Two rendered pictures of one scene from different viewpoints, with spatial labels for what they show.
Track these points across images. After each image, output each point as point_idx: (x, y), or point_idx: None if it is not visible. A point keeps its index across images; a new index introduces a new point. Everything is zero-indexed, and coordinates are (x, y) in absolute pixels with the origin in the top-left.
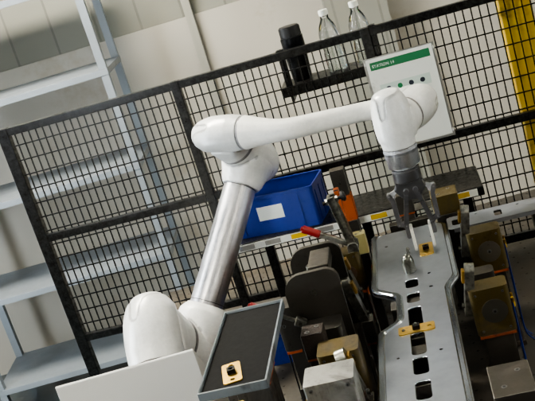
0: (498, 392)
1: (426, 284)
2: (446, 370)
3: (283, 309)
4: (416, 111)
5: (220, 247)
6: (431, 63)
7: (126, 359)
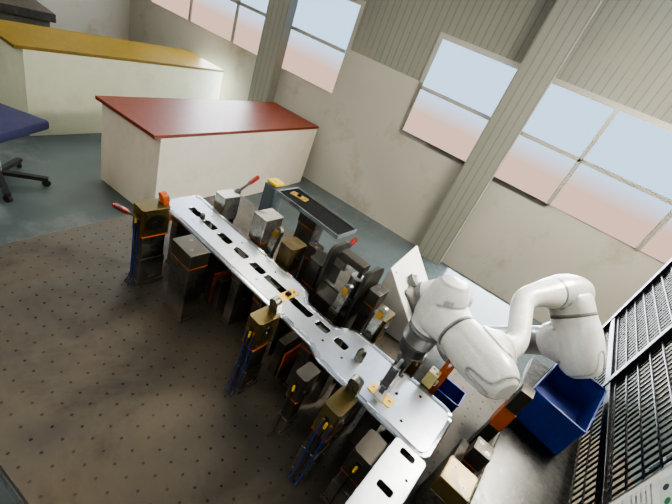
0: (191, 236)
1: (328, 342)
2: (239, 264)
3: (332, 235)
4: (436, 320)
5: (495, 328)
6: None
7: None
